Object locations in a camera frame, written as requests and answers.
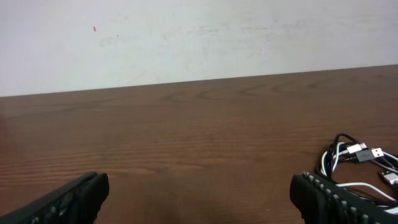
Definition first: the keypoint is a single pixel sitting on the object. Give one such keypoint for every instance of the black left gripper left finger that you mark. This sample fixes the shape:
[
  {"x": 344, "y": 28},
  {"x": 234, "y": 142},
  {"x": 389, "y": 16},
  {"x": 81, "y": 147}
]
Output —
[{"x": 78, "y": 201}]

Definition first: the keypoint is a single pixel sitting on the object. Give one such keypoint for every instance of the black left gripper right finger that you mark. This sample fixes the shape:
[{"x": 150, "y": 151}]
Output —
[{"x": 323, "y": 202}]

